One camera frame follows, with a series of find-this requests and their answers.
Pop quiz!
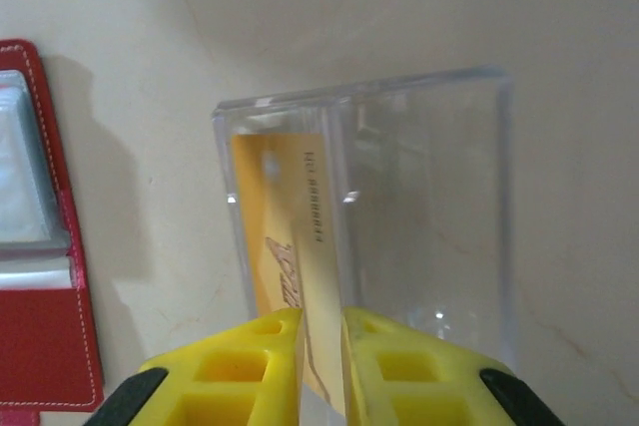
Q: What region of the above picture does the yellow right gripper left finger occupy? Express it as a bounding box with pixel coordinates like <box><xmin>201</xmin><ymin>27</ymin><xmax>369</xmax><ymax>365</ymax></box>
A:
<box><xmin>92</xmin><ymin>306</ymin><xmax>307</xmax><ymax>426</ymax></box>

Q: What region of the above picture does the small beige snack box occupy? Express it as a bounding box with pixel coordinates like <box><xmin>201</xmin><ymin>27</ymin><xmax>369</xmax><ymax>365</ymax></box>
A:
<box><xmin>231</xmin><ymin>131</ymin><xmax>346</xmax><ymax>420</ymax></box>

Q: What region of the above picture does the red leather card holder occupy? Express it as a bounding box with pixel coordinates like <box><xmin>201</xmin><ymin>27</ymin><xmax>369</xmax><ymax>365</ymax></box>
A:
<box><xmin>0</xmin><ymin>38</ymin><xmax>106</xmax><ymax>426</ymax></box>

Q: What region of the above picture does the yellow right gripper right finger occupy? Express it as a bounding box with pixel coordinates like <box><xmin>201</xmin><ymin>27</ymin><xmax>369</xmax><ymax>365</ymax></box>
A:
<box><xmin>340</xmin><ymin>306</ymin><xmax>565</xmax><ymax>426</ymax></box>

